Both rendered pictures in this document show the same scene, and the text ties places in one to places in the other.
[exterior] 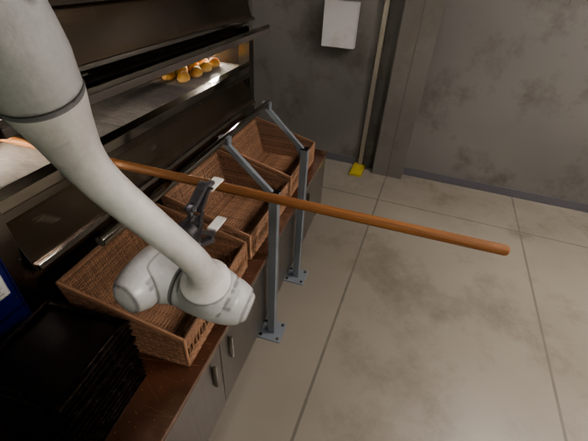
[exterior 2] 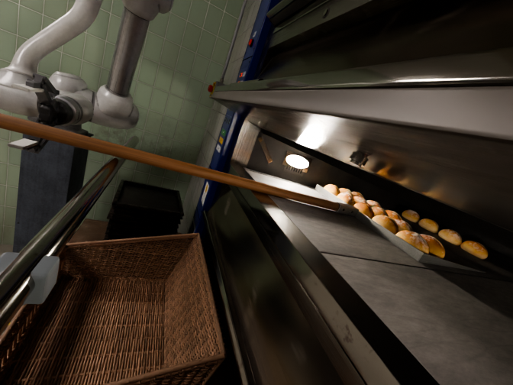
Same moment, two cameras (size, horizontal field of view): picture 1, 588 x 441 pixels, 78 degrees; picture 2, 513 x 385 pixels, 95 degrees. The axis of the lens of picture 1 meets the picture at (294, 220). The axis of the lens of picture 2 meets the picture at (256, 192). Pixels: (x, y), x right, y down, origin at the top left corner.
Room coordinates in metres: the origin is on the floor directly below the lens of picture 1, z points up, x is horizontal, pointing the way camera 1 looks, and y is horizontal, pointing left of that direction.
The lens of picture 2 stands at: (1.65, 0.33, 1.37)
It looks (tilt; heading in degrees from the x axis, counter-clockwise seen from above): 15 degrees down; 140
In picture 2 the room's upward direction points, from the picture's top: 21 degrees clockwise
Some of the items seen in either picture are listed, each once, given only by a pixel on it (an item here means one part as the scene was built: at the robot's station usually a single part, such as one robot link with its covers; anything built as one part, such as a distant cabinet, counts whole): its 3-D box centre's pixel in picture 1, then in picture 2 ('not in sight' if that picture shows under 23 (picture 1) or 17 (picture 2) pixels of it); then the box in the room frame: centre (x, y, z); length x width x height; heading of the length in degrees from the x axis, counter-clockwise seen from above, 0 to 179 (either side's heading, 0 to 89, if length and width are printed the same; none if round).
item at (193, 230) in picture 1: (191, 230); (52, 112); (0.74, 0.27, 1.19); 0.09 x 0.07 x 0.08; 164
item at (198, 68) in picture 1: (162, 63); not in sight; (2.37, 0.87, 1.21); 0.61 x 0.48 x 0.06; 75
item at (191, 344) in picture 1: (167, 273); (123, 306); (1.05, 0.50, 0.72); 0.56 x 0.49 x 0.28; 166
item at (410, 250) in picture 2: not in sight; (386, 220); (1.28, 1.34, 1.20); 0.55 x 0.36 x 0.03; 164
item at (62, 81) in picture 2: not in sight; (68, 97); (0.14, 0.28, 1.17); 0.18 x 0.16 x 0.22; 91
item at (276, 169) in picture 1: (269, 153); not in sight; (2.21, 0.18, 0.72); 0.56 x 0.49 x 0.28; 164
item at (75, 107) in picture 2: not in sight; (62, 111); (0.67, 0.29, 1.19); 0.09 x 0.06 x 0.09; 74
